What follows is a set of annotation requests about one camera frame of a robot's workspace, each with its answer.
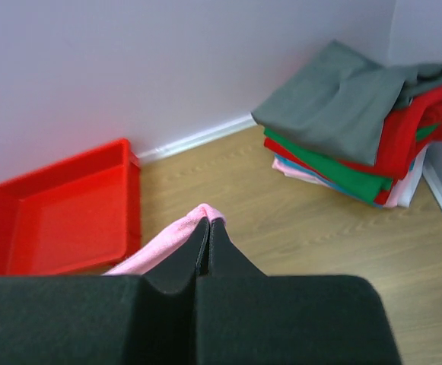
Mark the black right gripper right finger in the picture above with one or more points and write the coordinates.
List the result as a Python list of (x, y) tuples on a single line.
[(224, 258)]

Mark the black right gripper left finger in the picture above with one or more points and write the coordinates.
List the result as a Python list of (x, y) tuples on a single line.
[(178, 272)]

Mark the red plastic tray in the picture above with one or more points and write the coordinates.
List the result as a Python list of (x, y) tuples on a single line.
[(78, 214)]

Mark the blue folded t shirt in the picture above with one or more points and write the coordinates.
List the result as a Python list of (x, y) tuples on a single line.
[(319, 176)]

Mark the green folded t shirt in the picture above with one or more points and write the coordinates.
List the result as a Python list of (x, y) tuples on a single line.
[(400, 143)]

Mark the light pink folded t shirt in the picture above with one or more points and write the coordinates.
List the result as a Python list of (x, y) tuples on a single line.
[(390, 203)]

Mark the grey folded t shirt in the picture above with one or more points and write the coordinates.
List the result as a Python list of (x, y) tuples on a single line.
[(336, 103)]

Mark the white folded t shirt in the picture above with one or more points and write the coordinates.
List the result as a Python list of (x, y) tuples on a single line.
[(411, 181)]

